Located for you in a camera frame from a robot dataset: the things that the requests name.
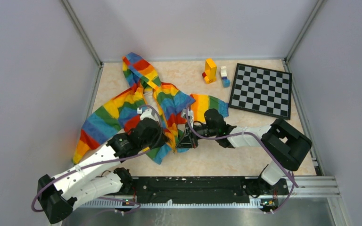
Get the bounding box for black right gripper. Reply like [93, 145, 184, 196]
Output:
[176, 121, 218, 149]

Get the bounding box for rainbow striped zip jacket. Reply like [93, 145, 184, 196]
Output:
[72, 52, 229, 164]

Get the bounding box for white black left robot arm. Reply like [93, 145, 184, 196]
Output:
[37, 118, 166, 224]

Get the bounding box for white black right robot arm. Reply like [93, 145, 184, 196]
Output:
[177, 109, 313, 194]

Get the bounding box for orange yellow block toy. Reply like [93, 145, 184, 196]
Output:
[202, 58, 217, 84]

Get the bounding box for white blue block toy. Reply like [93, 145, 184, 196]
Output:
[220, 66, 230, 88]

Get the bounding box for black white checkerboard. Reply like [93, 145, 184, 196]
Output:
[228, 63, 293, 120]

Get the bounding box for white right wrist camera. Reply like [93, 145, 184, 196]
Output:
[183, 108, 194, 126]

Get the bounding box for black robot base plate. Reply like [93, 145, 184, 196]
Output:
[132, 176, 289, 204]

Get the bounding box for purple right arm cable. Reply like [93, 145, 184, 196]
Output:
[185, 104, 299, 213]

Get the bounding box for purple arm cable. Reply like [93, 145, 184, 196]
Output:
[185, 104, 299, 213]
[31, 104, 166, 214]

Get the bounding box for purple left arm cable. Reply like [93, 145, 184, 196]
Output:
[31, 104, 166, 214]

